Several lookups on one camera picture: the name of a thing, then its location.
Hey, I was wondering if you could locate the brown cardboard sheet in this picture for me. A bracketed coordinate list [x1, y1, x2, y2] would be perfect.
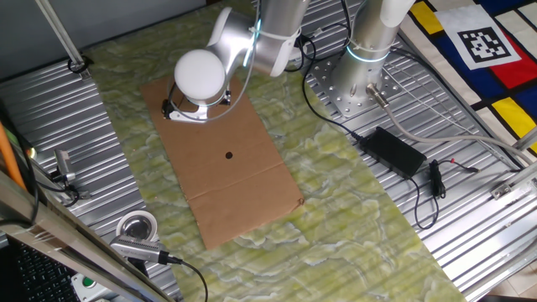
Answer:
[139, 74, 305, 252]

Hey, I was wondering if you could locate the green marble pattern mat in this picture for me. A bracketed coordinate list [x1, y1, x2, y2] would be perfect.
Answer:
[83, 0, 469, 302]

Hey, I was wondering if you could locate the large round steel bowl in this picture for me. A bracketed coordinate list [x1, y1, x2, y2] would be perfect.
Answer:
[116, 209, 159, 243]

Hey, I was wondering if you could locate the black power adapter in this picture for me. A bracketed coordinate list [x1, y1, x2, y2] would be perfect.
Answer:
[358, 126, 428, 180]

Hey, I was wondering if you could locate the silver slanted support pole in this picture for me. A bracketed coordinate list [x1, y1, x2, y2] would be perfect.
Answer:
[35, 0, 91, 81]

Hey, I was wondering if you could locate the grey metal clamp tool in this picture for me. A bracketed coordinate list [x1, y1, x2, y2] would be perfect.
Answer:
[49, 148, 92, 201]

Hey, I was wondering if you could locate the grey box green button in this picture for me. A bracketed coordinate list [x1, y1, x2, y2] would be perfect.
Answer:
[70, 272, 123, 302]

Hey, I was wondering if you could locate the black keyboard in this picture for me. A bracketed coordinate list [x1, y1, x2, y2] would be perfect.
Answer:
[0, 238, 81, 302]

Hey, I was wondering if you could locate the white fiducial tag sheet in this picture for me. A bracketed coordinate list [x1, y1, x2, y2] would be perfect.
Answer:
[434, 3, 521, 70]

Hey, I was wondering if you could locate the colourful block pattern cloth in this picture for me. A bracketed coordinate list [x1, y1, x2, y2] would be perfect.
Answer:
[398, 0, 537, 154]

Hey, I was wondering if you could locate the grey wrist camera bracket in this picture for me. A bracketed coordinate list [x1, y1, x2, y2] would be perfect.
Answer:
[167, 102, 210, 125]

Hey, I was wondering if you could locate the black adapter mains cable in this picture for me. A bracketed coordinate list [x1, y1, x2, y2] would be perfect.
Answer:
[283, 29, 367, 143]

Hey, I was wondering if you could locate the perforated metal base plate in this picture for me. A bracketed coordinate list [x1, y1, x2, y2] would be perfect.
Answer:
[308, 54, 404, 118]

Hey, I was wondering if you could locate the silver depth camera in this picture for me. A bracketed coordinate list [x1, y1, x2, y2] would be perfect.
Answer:
[109, 233, 171, 278]

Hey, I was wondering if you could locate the black camera cable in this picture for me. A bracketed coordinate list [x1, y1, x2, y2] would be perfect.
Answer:
[165, 255, 210, 302]

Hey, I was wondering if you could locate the silver metal frame bar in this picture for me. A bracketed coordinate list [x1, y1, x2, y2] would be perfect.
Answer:
[0, 167, 177, 302]

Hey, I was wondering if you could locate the thin black adapter cable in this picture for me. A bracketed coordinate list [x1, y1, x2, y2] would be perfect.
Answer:
[409, 161, 446, 231]

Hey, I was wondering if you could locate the black connector with red wire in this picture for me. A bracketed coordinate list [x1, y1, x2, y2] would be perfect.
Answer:
[427, 158, 482, 199]

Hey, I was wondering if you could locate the orange cable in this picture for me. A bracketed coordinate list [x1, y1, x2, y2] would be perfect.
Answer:
[0, 121, 27, 192]

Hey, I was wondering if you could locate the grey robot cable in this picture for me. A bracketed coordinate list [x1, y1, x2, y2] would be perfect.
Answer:
[365, 82, 537, 165]

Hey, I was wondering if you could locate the aluminium frame profile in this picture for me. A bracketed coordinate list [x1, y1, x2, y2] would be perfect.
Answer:
[488, 125, 537, 201]

